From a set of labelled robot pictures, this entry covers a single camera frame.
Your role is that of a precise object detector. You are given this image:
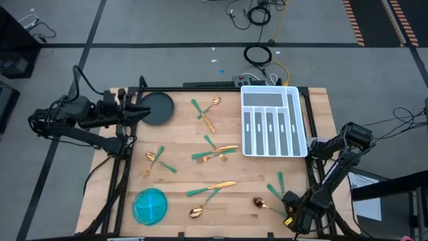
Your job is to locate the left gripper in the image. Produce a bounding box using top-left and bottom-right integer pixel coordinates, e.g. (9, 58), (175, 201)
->
(96, 100), (152, 129)

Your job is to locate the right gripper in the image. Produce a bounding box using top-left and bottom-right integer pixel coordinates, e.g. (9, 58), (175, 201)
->
(282, 190), (317, 234)

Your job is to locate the gold spoon green handle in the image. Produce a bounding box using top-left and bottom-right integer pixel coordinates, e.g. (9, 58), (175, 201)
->
(145, 151), (178, 174)
(252, 197), (289, 218)
(197, 95), (222, 121)
(189, 187), (222, 220)

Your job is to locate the white cutlery tray organizer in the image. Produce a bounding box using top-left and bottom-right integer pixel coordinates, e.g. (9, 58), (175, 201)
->
(240, 85), (309, 158)

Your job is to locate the dark grey round plate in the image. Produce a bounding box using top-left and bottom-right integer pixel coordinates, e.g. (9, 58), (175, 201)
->
(137, 91), (175, 127)

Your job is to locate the white paper sheet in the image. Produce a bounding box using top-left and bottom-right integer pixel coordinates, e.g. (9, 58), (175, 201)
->
(347, 171), (383, 222)

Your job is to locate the black long bar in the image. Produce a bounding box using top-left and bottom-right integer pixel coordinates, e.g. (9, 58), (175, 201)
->
(182, 80), (235, 88)

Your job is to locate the black desk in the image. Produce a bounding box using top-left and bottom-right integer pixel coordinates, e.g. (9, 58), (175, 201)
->
(350, 169), (428, 241)

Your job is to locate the blue translucent round plate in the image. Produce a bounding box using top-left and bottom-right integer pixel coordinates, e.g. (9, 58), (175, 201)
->
(132, 187), (169, 226)

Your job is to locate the grey power strip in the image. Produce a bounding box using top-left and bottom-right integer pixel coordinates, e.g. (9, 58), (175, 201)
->
(232, 74), (253, 89)

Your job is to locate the black case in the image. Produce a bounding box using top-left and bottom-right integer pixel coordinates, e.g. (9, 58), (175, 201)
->
(0, 82), (21, 135)

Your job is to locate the black equipment table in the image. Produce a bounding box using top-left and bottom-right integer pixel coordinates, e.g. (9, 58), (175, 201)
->
(0, 6), (41, 80)

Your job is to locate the black aluminium table frame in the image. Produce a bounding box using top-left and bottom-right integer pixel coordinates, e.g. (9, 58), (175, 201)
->
(78, 75), (362, 240)

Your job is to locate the coiled black cable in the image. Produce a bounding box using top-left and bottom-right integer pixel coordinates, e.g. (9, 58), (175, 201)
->
(243, 44), (273, 68)
(247, 5), (272, 27)

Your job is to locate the yellow cable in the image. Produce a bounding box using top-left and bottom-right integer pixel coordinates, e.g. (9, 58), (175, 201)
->
(271, 0), (291, 86)

